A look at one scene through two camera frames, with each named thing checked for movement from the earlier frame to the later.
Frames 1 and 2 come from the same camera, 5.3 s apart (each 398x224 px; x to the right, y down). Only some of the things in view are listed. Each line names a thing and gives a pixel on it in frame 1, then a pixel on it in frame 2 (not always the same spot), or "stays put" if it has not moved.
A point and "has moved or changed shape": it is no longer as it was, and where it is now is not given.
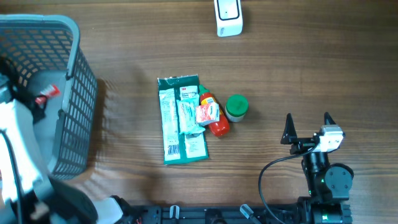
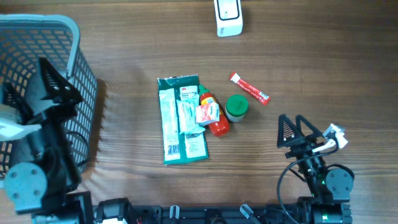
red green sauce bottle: [222, 127] stays put
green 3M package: [179, 148] stays put
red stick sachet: [51, 91] has moved or changed shape
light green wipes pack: [188, 115] stays put
